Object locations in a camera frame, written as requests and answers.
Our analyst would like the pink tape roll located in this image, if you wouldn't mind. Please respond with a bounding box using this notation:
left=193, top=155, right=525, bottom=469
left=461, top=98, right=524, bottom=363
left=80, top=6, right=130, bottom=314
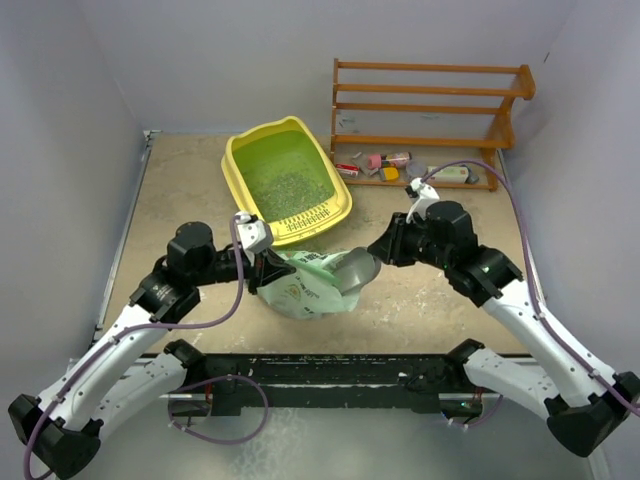
left=368, top=154, right=382, bottom=170

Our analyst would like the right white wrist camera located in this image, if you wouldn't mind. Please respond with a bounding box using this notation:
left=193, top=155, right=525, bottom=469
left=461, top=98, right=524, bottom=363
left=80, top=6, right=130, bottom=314
left=406, top=178, right=440, bottom=224

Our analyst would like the grey round container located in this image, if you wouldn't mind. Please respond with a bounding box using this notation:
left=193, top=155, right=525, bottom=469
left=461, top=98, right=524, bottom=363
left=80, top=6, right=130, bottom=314
left=405, top=159, right=428, bottom=182

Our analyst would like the silver metal scoop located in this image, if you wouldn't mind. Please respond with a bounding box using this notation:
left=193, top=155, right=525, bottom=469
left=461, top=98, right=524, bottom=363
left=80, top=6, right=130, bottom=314
left=333, top=247, right=381, bottom=295

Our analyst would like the pink patterned tube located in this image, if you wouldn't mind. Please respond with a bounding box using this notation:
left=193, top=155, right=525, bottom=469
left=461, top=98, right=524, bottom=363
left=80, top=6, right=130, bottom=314
left=381, top=152, right=412, bottom=168

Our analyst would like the wooden three-tier rack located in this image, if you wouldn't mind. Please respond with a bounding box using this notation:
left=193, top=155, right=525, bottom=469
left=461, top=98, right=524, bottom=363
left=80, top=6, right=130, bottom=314
left=329, top=57, right=536, bottom=192

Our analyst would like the white green long box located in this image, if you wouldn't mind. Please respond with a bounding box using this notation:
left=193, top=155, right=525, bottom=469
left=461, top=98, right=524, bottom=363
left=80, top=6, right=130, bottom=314
left=428, top=166, right=469, bottom=184

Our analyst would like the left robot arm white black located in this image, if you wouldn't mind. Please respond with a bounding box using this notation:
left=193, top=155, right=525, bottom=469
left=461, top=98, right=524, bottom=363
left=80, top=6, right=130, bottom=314
left=9, top=212, right=293, bottom=479

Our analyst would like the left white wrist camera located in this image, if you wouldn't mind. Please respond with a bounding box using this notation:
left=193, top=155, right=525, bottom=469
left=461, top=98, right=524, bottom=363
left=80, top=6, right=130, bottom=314
left=231, top=211, right=274, bottom=254

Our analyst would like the green cat litter bag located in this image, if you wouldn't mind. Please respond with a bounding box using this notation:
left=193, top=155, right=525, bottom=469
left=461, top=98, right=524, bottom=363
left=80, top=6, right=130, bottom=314
left=257, top=250, right=363, bottom=320

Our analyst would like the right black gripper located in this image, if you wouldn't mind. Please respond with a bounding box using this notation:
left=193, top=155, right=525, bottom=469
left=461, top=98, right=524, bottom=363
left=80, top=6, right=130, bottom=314
left=369, top=211, right=453, bottom=270

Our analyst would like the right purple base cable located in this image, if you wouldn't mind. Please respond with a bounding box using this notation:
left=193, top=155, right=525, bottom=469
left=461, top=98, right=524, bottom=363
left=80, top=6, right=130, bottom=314
left=447, top=392, right=504, bottom=432

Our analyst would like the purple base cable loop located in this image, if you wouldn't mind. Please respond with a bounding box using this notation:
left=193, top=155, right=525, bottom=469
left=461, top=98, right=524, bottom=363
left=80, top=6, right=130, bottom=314
left=167, top=374, right=270, bottom=445

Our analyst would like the yellow green litter box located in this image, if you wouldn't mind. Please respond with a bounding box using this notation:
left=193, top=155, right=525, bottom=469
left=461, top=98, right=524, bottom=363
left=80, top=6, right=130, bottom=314
left=221, top=116, right=353, bottom=247

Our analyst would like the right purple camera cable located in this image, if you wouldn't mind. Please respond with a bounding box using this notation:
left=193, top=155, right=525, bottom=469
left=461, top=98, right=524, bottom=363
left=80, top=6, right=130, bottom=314
left=420, top=159, right=640, bottom=417

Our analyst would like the yellow grey sponge block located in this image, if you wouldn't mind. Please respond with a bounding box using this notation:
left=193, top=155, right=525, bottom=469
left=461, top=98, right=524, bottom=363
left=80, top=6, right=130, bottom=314
left=379, top=167, right=400, bottom=182

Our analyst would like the purple camera cable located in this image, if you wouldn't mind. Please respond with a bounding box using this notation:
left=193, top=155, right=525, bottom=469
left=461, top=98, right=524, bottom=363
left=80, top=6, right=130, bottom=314
left=22, top=219, right=246, bottom=480
left=420, top=159, right=640, bottom=417

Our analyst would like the red white small box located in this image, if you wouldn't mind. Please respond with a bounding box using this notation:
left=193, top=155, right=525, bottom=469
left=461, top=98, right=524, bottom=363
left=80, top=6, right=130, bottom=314
left=335, top=164, right=360, bottom=177

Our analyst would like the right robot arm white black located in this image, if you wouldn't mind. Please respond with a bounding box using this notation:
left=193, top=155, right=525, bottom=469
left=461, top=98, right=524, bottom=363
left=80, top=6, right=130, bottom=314
left=368, top=201, right=639, bottom=458

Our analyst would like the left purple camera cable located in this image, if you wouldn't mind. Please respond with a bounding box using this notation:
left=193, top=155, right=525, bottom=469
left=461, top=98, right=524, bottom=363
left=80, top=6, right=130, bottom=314
left=22, top=219, right=246, bottom=480

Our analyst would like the grey small object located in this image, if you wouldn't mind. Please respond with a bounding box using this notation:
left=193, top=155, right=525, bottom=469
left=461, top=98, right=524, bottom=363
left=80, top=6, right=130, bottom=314
left=463, top=165, right=480, bottom=185

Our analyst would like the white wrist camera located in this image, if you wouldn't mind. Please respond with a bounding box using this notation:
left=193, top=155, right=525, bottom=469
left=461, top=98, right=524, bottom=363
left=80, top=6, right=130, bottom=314
left=231, top=211, right=274, bottom=254
left=406, top=178, right=440, bottom=224

